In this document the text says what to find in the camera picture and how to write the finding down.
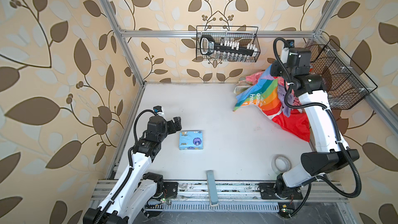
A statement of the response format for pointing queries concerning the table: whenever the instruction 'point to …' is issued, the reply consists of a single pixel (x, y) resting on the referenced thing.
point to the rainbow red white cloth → (265, 93)
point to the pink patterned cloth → (254, 79)
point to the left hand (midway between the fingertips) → (174, 119)
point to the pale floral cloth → (241, 86)
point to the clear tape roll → (280, 163)
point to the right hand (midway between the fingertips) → (279, 64)
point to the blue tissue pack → (190, 140)
